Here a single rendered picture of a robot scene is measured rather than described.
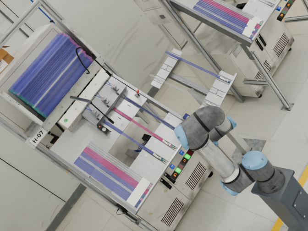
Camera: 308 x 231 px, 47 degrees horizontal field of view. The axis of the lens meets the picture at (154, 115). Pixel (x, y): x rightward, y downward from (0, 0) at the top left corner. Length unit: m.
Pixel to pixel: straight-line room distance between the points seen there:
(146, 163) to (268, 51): 1.63
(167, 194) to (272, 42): 1.63
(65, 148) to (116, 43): 2.08
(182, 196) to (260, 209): 0.61
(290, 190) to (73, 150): 1.36
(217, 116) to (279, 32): 1.96
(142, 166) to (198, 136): 0.77
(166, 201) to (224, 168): 1.08
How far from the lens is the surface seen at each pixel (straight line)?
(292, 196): 2.09
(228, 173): 1.84
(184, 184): 2.88
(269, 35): 3.38
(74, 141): 2.44
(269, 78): 2.91
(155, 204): 2.76
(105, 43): 4.19
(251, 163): 1.87
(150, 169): 2.33
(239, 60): 3.10
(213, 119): 1.63
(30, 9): 2.42
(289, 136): 2.95
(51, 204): 4.23
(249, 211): 2.74
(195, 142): 1.65
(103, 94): 2.45
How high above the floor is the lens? 2.12
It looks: 30 degrees down
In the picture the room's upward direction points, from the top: 45 degrees counter-clockwise
